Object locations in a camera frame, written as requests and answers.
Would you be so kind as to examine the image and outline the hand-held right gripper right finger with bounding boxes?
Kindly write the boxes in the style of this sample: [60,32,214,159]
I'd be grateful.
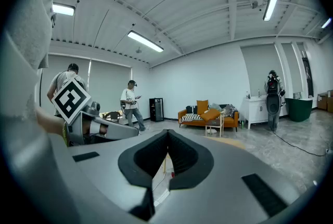
[155,130,309,224]

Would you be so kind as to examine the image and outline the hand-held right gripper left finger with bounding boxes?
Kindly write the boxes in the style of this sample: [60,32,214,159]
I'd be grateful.
[50,128,170,224]

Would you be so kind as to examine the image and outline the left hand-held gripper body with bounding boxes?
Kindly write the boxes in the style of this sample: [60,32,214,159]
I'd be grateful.
[51,77,110,146]

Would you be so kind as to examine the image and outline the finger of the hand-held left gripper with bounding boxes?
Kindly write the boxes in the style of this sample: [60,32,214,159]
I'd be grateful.
[81,111,139,140]

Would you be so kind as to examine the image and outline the person's left forearm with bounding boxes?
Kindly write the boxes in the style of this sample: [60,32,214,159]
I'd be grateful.
[35,106,67,137]

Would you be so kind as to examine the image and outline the dark chair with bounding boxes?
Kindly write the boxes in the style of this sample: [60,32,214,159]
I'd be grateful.
[104,111,121,124]

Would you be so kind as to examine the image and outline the orange sofa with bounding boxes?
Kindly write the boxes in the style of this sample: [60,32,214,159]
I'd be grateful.
[177,104,239,132]

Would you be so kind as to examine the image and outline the black white striped blanket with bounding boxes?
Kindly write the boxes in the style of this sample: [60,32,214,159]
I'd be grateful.
[180,113,205,123]

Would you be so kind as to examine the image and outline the orange cushion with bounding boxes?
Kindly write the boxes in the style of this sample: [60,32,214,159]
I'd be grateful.
[199,108,222,122]
[196,100,209,115]

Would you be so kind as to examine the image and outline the black white patterned throw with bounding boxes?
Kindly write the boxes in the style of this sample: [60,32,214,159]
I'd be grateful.
[221,104,237,118]

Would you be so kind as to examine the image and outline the person's grey shirt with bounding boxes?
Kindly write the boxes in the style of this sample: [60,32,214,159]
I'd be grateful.
[1,0,55,125]

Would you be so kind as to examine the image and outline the white cabinet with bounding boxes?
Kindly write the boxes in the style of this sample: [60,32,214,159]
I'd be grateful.
[243,95,288,130]

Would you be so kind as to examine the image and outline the grey oval backpack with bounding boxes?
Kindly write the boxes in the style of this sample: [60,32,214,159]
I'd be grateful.
[265,94,282,116]

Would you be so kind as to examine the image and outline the cardboard boxes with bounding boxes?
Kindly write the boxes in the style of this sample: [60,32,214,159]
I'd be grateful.
[317,90,333,114]

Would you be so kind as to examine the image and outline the white ceiling sensor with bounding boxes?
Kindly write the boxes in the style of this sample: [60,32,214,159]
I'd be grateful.
[250,0,267,10]

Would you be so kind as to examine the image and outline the left hand-held gripper camera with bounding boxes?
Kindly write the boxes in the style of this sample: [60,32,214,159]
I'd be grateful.
[87,101,101,116]

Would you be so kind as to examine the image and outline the black floor cable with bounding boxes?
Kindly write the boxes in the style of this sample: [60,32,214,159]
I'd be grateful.
[272,130,330,157]

